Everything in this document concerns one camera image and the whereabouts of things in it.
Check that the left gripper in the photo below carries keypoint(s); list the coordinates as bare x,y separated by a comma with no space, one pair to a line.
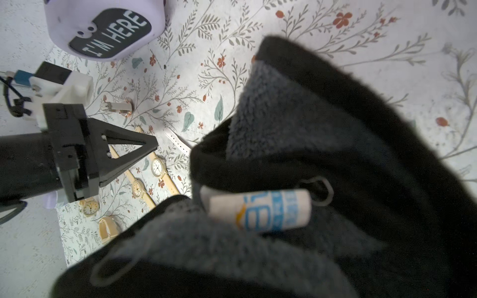
76,153

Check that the beige watch long diagonal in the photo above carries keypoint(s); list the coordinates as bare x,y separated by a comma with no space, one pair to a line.
138,188

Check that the green cleaning cloth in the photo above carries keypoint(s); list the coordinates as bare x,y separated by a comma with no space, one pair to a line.
314,188

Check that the beige watch top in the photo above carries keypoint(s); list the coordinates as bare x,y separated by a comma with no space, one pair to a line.
89,207

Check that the rose gold small watch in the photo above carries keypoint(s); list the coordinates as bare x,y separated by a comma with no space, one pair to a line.
124,108

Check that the purple tissue box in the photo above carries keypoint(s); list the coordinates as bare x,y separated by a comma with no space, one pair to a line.
103,30

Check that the white strap watch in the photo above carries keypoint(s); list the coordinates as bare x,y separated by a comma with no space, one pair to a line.
179,142

